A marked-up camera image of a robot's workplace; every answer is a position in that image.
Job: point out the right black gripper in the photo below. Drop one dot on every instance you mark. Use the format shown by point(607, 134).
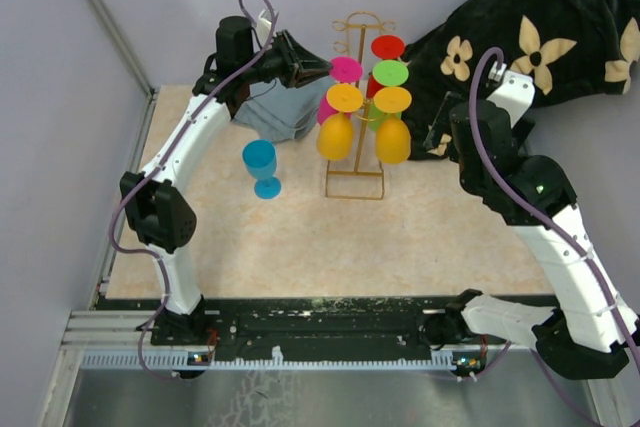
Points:
point(442, 122)

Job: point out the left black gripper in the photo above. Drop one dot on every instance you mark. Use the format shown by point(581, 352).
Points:
point(298, 60)

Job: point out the pink plastic wine glass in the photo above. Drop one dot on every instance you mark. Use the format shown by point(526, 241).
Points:
point(345, 70)

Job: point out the orange plastic wine glass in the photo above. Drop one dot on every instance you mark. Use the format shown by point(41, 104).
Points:
point(393, 140)
point(336, 133)

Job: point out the blue plastic wine glass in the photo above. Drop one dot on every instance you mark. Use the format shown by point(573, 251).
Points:
point(260, 160)

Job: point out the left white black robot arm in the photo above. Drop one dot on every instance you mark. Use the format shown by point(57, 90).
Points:
point(153, 199)

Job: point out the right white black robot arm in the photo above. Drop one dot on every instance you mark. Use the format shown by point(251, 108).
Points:
point(588, 334)

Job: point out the green plastic wine glass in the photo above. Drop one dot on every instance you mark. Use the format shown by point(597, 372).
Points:
point(390, 73)

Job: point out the red plastic wine glass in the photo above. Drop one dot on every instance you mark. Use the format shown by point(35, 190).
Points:
point(384, 47)

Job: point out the grey folded cloth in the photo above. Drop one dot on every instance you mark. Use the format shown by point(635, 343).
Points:
point(278, 114)

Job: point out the black floral blanket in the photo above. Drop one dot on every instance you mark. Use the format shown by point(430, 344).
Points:
point(570, 49)

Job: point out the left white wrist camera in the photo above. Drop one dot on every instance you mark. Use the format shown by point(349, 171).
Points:
point(264, 24)

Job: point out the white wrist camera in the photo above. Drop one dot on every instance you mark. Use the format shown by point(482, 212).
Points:
point(264, 24)
point(514, 91)

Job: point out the gold wire glass rack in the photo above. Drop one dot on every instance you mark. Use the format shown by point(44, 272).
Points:
point(360, 22)

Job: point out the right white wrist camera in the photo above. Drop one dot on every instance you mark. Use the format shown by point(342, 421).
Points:
point(514, 91)

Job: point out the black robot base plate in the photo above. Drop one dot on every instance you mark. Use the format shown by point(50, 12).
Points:
point(320, 329)

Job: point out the aluminium frame rail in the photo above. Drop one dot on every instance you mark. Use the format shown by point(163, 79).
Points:
point(121, 44)

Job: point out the white slotted cable duct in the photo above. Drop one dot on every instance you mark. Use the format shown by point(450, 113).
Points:
point(193, 361)

